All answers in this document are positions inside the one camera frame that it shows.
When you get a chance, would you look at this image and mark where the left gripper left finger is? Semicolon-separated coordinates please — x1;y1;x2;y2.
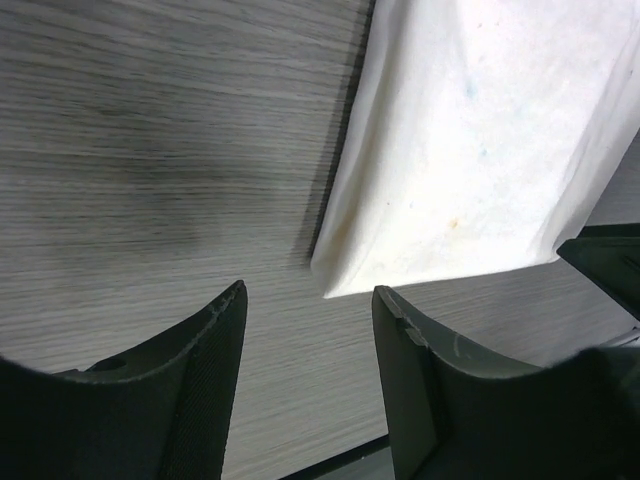
1;281;248;479

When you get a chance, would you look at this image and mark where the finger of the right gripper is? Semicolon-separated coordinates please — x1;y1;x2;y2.
557;223;640;320

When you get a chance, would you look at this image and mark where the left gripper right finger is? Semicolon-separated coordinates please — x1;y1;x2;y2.
372;286;639;479

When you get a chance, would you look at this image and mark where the white t shirt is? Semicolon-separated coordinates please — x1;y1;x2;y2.
310;1;639;298

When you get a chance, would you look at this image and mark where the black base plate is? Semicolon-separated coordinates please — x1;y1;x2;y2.
282;435;394;480

